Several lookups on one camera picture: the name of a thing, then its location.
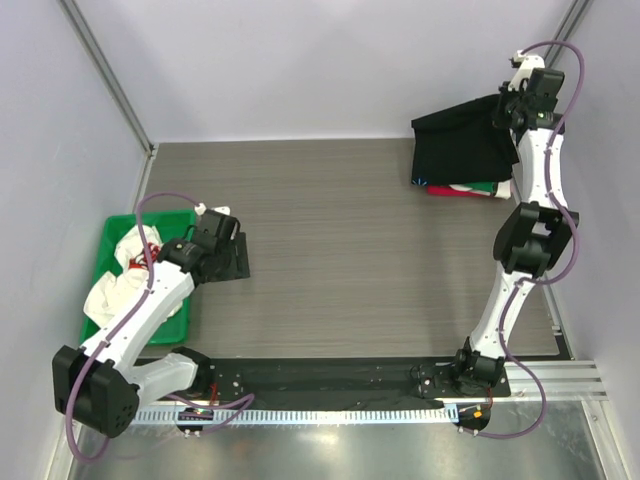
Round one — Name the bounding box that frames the black t shirt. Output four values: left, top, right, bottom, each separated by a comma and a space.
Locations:
411, 94, 518, 186

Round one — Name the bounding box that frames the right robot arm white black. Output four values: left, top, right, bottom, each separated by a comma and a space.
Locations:
450, 67, 579, 396

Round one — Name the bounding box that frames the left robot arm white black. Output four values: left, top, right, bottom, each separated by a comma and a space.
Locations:
52, 207, 250, 438

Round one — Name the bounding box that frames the red white patterned t shirt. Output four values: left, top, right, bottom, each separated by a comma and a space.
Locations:
128, 242, 164, 271

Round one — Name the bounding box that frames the folded white t shirt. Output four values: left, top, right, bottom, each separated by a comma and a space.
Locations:
450, 180, 511, 199

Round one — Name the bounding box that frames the folded green t shirt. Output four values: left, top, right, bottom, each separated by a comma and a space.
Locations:
459, 182, 499, 195

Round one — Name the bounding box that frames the white t shirt in bin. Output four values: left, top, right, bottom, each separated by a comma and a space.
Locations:
82, 224, 184, 331

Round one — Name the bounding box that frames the folded pink t shirt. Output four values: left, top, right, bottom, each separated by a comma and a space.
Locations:
426, 185, 493, 197

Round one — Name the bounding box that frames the right aluminium corner post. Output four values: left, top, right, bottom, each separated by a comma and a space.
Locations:
544, 0, 593, 67

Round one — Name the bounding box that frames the aluminium corner post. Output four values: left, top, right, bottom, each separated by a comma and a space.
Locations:
58, 0, 155, 154
544, 0, 593, 67

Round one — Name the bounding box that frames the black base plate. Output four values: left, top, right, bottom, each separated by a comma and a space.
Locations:
211, 357, 511, 412

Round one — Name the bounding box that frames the left aluminium corner post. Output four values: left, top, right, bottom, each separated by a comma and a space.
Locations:
58, 0, 155, 154

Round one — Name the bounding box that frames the slotted cable duct strip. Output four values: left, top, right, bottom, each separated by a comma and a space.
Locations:
132, 404, 459, 426

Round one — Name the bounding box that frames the aluminium rail frame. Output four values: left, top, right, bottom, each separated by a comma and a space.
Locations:
506, 360, 608, 402

